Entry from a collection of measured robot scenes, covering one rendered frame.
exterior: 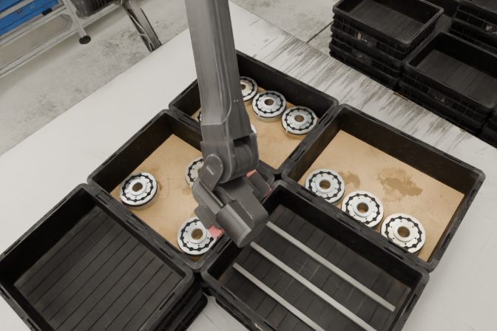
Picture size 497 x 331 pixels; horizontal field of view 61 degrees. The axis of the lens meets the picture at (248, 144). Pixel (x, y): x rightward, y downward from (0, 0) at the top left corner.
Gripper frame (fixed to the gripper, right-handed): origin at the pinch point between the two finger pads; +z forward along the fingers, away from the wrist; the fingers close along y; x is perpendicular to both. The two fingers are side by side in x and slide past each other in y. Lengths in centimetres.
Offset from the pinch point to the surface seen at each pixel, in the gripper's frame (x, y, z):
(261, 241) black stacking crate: -3.9, -4.5, 23.3
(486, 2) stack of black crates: 30, 138, 116
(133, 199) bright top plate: 25.4, -24.0, 17.9
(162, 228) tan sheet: 14.7, -22.5, 20.0
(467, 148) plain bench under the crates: -17, 59, 57
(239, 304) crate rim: -13.7, -13.9, 7.4
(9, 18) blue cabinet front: 200, -50, 89
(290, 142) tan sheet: 14.3, 18.0, 34.1
